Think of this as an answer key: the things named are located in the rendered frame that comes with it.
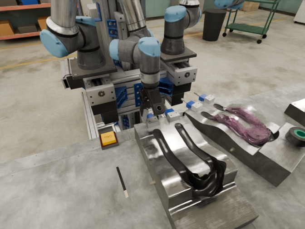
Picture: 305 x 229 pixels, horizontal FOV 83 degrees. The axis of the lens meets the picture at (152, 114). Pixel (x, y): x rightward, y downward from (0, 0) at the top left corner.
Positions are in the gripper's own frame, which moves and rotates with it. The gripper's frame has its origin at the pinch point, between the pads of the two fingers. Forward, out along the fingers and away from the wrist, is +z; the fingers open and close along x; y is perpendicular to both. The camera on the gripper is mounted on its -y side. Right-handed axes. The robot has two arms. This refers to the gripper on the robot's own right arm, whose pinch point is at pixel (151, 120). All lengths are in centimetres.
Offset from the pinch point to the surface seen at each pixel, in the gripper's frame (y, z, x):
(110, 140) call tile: 1.5, 7.1, 19.8
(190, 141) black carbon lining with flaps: -15.6, 2.9, -11.6
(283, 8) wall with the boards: 454, 72, -693
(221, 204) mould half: -40.8, 4.7, -8.6
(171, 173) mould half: -28.3, -2.1, 3.8
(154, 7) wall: 541, 55, -216
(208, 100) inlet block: 6.6, 3.0, -36.3
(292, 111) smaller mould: -14, 7, -78
